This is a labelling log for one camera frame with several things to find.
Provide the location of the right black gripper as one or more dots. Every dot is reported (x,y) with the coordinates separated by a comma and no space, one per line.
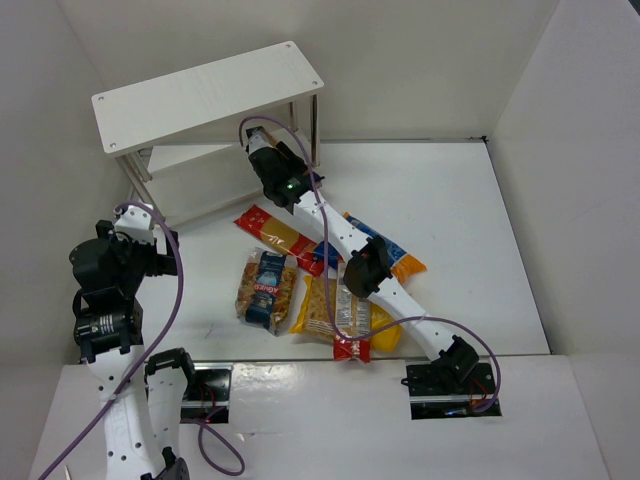
(265,156)

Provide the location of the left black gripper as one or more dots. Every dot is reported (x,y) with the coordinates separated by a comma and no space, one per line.
(163,259)

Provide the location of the dark blue spaghetti box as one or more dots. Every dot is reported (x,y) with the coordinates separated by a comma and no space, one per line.
(274,142)

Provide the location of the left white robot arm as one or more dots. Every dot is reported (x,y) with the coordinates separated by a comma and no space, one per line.
(140,394)

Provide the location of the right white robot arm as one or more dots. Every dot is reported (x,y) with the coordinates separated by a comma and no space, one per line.
(288,184)

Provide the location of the white two-tier shelf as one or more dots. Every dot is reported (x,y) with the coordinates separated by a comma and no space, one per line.
(176,135)

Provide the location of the blue fusilli pasta bag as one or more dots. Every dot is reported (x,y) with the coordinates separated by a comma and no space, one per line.
(266,289)

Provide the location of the blue orange pasta bag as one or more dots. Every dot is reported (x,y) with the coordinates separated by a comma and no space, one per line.
(403,264)

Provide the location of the red long pasta bag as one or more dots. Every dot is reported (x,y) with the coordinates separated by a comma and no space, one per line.
(352,318)

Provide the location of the red spaghetti bag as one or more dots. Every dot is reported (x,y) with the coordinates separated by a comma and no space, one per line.
(282,239)

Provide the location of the yellow macaroni bag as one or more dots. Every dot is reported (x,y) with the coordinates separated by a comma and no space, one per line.
(312,320)

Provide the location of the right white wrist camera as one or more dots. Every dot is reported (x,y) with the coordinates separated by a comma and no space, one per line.
(258,138)

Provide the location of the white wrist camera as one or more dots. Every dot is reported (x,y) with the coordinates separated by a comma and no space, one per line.
(258,138)
(137,225)

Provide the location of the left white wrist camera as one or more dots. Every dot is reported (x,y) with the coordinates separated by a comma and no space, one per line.
(137,225)

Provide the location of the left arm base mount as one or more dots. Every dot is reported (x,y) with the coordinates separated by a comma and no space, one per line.
(207,397)

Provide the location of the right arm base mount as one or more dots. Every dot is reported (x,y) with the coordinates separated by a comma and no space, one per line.
(430,399)

